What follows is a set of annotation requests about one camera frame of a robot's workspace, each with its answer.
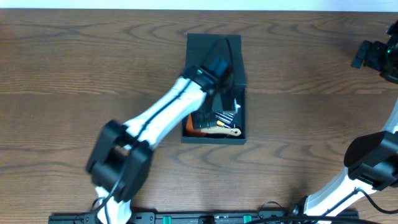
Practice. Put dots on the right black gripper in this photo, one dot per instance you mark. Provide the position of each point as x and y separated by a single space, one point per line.
373 59

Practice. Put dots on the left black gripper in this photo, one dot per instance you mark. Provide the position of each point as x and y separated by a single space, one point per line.
214 113

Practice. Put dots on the precision screwdriver set case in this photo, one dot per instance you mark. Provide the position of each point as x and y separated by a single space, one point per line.
225 118

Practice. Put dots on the orange scraper wooden handle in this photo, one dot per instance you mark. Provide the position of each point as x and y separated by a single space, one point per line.
202 132

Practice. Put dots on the dark green box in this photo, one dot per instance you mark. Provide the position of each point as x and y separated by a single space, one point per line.
221 56

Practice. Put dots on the black yellow screwdriver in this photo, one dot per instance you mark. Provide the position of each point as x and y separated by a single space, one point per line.
222 124

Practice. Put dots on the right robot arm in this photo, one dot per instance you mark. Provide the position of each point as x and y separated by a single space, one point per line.
370 162

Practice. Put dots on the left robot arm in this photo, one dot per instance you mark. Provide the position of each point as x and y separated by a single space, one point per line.
120 161

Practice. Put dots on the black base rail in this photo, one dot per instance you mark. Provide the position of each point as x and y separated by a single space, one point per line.
173 218

